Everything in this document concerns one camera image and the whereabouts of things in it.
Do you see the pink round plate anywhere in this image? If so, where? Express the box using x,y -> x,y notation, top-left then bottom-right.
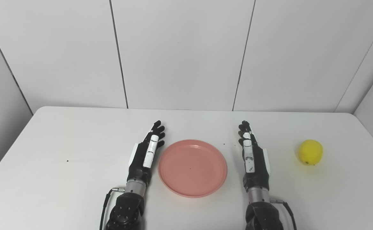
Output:
157,139 -> 228,198

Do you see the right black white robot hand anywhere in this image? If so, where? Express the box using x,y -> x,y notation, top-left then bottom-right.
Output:
238,120 -> 271,192

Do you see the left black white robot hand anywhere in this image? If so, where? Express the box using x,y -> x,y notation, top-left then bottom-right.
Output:
126,120 -> 166,186

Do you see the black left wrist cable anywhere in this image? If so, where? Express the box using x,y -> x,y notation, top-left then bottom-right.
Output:
99,187 -> 125,230

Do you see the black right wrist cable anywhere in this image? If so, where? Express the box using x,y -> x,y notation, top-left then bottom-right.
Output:
270,198 -> 297,230

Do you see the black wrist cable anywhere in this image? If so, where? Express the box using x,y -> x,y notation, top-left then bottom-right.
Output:
99,187 -> 125,230
270,198 -> 297,230

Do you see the yellow lemon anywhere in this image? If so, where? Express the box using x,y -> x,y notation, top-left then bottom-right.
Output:
298,140 -> 323,165

